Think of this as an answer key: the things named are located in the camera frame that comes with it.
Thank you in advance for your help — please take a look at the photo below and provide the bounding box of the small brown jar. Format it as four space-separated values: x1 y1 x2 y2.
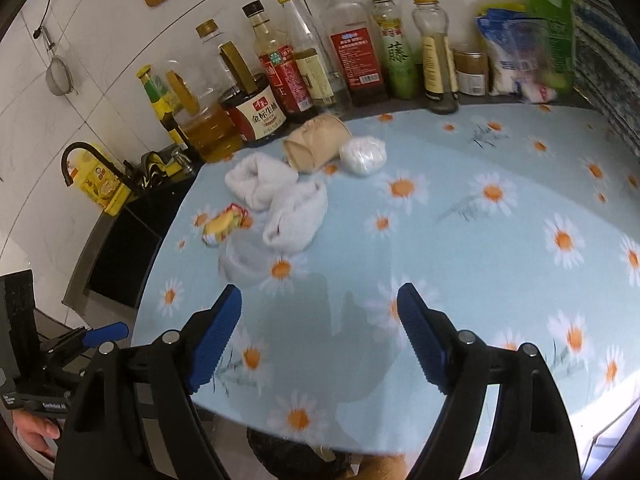
452 50 490 97

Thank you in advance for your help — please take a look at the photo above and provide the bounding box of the yellow cap clear bottle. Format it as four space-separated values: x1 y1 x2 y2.
273 0 347 117

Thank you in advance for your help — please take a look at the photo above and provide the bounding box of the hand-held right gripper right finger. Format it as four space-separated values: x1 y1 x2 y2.
396 282 584 480

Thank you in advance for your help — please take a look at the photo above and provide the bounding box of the green bag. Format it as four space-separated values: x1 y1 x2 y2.
525 0 576 96

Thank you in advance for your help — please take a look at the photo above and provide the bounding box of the clear plastic bag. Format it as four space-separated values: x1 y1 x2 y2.
221 236 273 287

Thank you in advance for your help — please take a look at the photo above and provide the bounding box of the dark soy sauce jug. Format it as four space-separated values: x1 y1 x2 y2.
195 20 289 148

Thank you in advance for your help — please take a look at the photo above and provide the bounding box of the white and blue bag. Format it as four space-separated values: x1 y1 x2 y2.
475 7 537 97

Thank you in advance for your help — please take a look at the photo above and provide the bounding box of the blue daisy print tablecloth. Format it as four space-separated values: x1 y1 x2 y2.
137 97 640 451

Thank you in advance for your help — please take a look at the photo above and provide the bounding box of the white knit sock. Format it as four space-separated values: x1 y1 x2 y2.
262 180 329 253
224 154 301 211

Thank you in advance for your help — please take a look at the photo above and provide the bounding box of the person's left hand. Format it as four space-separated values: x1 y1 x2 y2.
14 410 62 457

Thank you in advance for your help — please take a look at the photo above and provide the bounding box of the black and yellow cloth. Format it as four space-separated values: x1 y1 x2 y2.
134 147 176 191

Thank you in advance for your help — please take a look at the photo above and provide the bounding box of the small white red packet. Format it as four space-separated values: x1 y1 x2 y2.
520 82 558 105

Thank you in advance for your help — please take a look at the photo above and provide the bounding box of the brown fuzzy clothing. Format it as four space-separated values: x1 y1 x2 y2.
357 455 417 480

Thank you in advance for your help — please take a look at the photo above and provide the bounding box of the yellow dish soap bottle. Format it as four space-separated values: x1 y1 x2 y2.
67 145 128 217

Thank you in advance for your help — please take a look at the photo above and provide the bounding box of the green label oil bottle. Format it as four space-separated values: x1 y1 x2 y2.
368 0 421 100

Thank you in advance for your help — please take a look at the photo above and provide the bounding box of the black kitchen sink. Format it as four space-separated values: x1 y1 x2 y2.
87 204 167 311

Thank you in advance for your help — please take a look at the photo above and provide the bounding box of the gold cap slim bottle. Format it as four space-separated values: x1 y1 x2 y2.
410 0 460 113

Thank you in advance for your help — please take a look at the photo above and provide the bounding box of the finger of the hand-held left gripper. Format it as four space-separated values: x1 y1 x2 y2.
40 323 130 356
50 352 94 386

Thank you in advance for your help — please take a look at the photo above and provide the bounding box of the metal strainer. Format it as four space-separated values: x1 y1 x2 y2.
34 25 80 97

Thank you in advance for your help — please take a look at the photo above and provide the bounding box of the cooking oil jug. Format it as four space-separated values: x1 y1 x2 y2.
165 67 246 163

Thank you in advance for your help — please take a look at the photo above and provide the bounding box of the clear bottle red label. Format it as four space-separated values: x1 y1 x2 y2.
315 0 389 107

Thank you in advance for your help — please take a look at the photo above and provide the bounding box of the plastic white ball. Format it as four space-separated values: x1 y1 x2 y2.
339 136 388 177

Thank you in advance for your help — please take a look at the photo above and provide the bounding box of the brown paper cup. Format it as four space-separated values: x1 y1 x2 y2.
283 114 352 175

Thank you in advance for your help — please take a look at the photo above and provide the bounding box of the black faucet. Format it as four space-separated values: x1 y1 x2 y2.
61 141 132 197

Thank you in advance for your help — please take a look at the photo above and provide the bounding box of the green label sauce bottle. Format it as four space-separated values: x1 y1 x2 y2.
136 64 188 147

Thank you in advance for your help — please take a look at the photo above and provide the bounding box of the red yellow snack wrapper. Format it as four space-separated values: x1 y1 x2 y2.
201 203 253 250

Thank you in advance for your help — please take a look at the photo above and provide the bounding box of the bin with black bag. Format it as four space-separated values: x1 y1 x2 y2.
247 427 361 480

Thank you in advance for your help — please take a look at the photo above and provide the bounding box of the black cap red label bottle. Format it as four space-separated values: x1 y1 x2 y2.
242 1 316 123

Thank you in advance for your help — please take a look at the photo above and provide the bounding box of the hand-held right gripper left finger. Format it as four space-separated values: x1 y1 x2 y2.
54 283 244 480

